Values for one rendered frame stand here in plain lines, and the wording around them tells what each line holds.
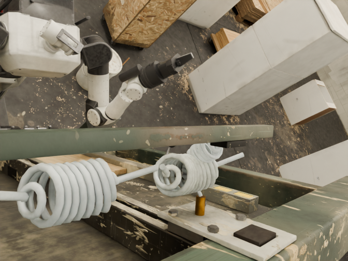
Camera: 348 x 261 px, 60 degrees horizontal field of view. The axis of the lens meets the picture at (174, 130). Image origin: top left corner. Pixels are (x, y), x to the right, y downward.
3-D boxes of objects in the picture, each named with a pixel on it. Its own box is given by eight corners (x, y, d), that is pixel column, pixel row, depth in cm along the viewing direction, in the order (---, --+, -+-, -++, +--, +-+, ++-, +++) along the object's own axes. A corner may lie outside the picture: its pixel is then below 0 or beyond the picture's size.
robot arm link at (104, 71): (84, 67, 134) (83, 35, 128) (104, 67, 138) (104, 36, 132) (89, 75, 125) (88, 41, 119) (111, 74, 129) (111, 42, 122)
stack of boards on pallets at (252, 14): (274, 14, 814) (289, 2, 785) (289, 46, 784) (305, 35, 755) (219, -18, 639) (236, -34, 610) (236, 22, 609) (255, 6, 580)
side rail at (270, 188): (125, 162, 170) (126, 142, 169) (339, 225, 94) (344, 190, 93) (116, 163, 166) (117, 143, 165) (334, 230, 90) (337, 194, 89)
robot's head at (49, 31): (43, 24, 104) (54, 16, 97) (68, 43, 110) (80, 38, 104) (33, 39, 101) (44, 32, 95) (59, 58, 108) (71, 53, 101)
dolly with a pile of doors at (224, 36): (227, 44, 534) (241, 33, 514) (237, 69, 519) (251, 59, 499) (204, 37, 490) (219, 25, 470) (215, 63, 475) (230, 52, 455)
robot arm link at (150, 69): (188, 70, 119) (163, 82, 124) (176, 47, 116) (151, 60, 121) (179, 80, 108) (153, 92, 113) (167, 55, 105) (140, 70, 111)
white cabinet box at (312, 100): (289, 100, 620) (323, 81, 574) (301, 125, 603) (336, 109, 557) (279, 98, 588) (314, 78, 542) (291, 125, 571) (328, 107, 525)
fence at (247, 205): (85, 155, 151) (85, 147, 151) (257, 209, 86) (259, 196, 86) (75, 156, 148) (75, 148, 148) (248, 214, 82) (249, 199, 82)
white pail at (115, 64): (100, 69, 306) (125, 41, 276) (106, 95, 297) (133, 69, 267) (70, 64, 283) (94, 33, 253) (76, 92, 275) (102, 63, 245)
